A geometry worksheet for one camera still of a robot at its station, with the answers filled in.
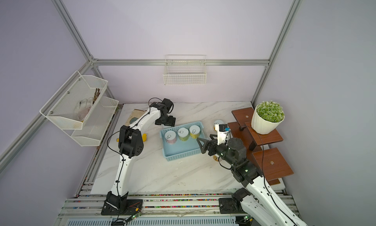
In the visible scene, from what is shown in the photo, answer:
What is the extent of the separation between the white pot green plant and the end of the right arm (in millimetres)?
213

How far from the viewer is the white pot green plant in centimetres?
68

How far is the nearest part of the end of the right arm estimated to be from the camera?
0.52 m
